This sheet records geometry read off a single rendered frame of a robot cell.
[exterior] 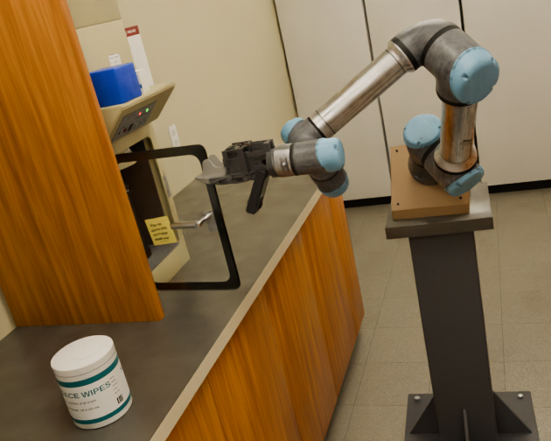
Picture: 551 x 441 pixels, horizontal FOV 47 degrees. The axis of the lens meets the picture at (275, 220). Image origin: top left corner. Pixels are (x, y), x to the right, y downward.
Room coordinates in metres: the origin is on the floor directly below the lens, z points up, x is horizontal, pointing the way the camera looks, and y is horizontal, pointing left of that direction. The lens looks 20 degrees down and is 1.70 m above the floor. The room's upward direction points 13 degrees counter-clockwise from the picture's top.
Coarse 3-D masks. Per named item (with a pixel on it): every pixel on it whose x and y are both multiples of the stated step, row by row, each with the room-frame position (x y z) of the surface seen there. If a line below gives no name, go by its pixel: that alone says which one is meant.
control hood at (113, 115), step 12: (168, 84) 1.87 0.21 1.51; (144, 96) 1.73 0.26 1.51; (156, 96) 1.80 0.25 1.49; (168, 96) 1.90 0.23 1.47; (108, 108) 1.63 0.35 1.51; (120, 108) 1.61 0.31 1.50; (132, 108) 1.68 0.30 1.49; (156, 108) 1.86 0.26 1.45; (108, 120) 1.63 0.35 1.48; (120, 120) 1.64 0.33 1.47; (108, 132) 1.63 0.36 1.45
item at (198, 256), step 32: (128, 160) 1.62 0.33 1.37; (160, 160) 1.57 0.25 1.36; (192, 160) 1.53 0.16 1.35; (128, 192) 1.63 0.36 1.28; (160, 192) 1.58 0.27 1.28; (192, 192) 1.54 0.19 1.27; (224, 224) 1.51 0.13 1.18; (160, 256) 1.61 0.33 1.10; (192, 256) 1.56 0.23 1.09; (224, 256) 1.52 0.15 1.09; (160, 288) 1.63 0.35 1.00; (192, 288) 1.58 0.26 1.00; (224, 288) 1.53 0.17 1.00
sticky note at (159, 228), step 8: (152, 224) 1.61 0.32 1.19; (160, 224) 1.60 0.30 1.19; (168, 224) 1.59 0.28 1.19; (152, 232) 1.61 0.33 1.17; (160, 232) 1.60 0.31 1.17; (168, 232) 1.59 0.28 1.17; (152, 240) 1.61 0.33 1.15; (160, 240) 1.60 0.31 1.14; (168, 240) 1.59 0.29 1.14; (176, 240) 1.58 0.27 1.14
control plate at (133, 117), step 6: (144, 108) 1.76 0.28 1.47; (150, 108) 1.81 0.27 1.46; (132, 114) 1.70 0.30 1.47; (138, 114) 1.74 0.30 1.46; (144, 114) 1.79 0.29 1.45; (126, 120) 1.68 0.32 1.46; (132, 120) 1.72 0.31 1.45; (138, 120) 1.77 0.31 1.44; (120, 126) 1.66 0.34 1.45; (126, 126) 1.71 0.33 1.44; (132, 126) 1.75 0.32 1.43; (138, 126) 1.80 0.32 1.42; (120, 132) 1.69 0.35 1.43; (126, 132) 1.74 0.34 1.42; (114, 138) 1.67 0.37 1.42
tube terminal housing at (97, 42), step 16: (80, 32) 1.74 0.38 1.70; (96, 32) 1.81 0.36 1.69; (112, 32) 1.88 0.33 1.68; (96, 48) 1.79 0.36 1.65; (112, 48) 1.86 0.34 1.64; (128, 48) 1.94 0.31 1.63; (96, 64) 1.77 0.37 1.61; (144, 128) 1.90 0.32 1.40; (112, 144) 1.73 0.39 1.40; (128, 144) 1.80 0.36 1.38
